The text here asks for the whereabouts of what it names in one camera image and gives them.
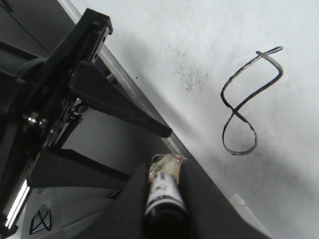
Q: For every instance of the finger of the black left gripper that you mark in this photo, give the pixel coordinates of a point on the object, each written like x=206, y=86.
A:
x=68, y=168

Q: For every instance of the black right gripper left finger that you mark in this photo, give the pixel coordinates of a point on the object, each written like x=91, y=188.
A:
x=124, y=218

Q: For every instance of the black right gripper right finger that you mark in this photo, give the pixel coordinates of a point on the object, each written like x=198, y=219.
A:
x=211, y=216

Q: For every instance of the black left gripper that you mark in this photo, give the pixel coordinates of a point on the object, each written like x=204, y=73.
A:
x=34, y=99

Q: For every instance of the white black whiteboard marker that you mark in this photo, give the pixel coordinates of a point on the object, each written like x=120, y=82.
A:
x=165, y=215

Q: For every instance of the white whiteboard with aluminium frame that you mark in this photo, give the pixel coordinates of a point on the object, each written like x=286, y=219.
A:
x=238, y=82

